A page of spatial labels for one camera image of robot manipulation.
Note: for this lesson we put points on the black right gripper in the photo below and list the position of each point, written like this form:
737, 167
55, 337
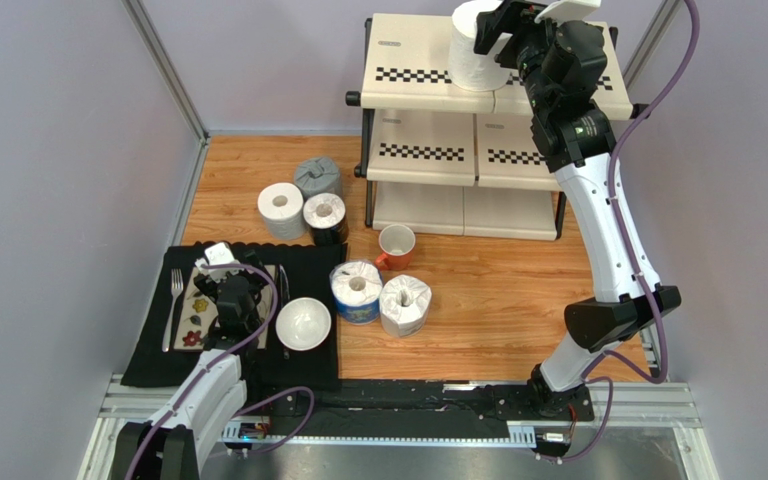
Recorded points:
507, 33

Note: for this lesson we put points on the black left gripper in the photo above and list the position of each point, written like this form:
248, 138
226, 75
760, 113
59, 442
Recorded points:
254, 280

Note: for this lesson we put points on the white embossed paper roll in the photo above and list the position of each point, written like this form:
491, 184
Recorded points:
280, 206

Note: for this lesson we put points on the blue-wrapped paper roll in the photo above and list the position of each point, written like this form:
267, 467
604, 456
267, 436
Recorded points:
356, 287

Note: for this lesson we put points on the white plastic-wrapped paper roll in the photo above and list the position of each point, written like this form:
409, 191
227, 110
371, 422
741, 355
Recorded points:
404, 305

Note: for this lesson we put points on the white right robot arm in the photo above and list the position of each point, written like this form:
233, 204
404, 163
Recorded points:
579, 146

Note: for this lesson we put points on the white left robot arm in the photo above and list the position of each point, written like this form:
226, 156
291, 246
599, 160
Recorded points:
175, 442

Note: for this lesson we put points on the beige checkered three-tier shelf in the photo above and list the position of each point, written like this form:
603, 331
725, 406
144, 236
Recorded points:
440, 159

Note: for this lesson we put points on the floral square ceramic plate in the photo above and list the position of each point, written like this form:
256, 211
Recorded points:
195, 314

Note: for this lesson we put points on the silver metal fork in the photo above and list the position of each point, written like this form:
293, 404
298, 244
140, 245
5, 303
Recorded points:
176, 288

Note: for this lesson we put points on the black cloth placemat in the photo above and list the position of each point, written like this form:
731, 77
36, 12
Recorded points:
308, 269

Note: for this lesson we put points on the white ceramic bowl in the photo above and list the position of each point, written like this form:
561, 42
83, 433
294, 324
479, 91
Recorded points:
303, 324

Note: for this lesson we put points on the black-wrapped paper roll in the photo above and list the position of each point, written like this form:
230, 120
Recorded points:
325, 215

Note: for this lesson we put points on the grey-wrapped paper roll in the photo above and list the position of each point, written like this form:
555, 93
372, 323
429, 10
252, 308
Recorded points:
318, 175

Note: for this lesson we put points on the orange ceramic mug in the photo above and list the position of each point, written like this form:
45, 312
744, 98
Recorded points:
397, 243

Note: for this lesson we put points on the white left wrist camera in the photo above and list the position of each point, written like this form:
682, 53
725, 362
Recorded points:
219, 254

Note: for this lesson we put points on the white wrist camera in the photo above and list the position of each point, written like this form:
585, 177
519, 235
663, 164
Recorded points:
219, 254
568, 10

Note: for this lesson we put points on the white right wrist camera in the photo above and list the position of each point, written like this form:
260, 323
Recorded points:
568, 10

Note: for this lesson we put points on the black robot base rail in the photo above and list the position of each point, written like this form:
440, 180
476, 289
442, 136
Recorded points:
415, 411

